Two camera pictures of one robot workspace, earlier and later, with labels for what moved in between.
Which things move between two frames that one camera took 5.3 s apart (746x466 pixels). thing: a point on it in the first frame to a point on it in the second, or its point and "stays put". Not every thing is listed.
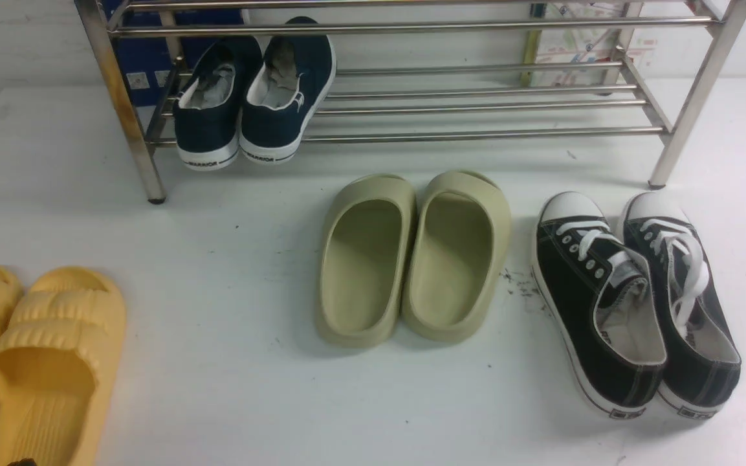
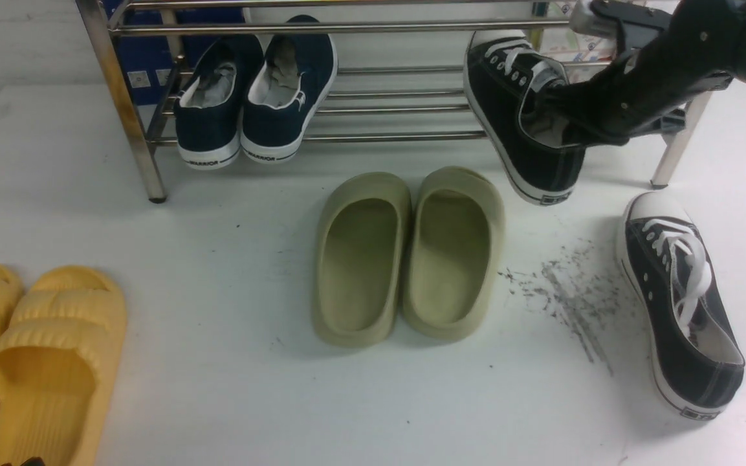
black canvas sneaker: [699, 373] stays put
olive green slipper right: [459, 239] stays put
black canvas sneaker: [596, 294] to [507, 77]
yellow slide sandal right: [50, 371] stays put
